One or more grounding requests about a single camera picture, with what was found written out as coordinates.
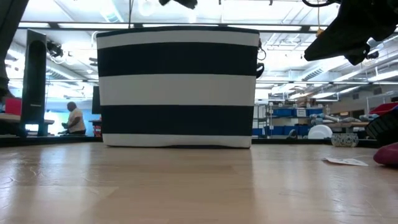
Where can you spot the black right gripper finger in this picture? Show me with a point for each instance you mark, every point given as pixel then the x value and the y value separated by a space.
pixel 339 40
pixel 359 59

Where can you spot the black garment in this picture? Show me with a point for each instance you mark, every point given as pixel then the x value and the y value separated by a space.
pixel 385 127

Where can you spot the maroon sock pink toe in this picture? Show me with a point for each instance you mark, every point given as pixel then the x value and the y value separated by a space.
pixel 388 154

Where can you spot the red storage bin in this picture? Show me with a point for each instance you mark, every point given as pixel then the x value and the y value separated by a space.
pixel 384 109

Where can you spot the wooden workbench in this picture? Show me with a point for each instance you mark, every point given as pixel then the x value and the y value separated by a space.
pixel 348 124

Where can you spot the patterned ceramic bowl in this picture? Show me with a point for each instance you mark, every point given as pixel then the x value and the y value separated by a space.
pixel 344 140

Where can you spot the white round disc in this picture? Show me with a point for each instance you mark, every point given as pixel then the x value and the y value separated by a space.
pixel 320 132

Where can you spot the navy white striped fabric basket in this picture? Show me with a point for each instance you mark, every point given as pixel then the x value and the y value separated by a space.
pixel 177 90

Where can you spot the blue storage bin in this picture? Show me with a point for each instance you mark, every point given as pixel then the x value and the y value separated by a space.
pixel 280 130
pixel 284 112

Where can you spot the black overhead bar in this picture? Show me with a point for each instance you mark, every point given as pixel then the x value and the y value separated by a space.
pixel 77 28

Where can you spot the white paper tag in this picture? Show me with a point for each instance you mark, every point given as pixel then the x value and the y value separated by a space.
pixel 346 161

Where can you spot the black ceiling device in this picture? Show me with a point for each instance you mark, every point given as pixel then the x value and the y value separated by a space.
pixel 55 49

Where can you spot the black monitor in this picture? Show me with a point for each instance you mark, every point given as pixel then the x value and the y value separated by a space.
pixel 96 99

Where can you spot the person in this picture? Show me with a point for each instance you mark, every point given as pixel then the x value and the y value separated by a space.
pixel 75 119

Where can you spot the red box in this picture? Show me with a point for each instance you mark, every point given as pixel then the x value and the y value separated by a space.
pixel 13 106

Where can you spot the black ceiling camera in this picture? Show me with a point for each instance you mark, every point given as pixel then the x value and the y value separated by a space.
pixel 373 55

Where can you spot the black aluminium table frame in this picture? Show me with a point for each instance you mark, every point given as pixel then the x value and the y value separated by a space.
pixel 46 141

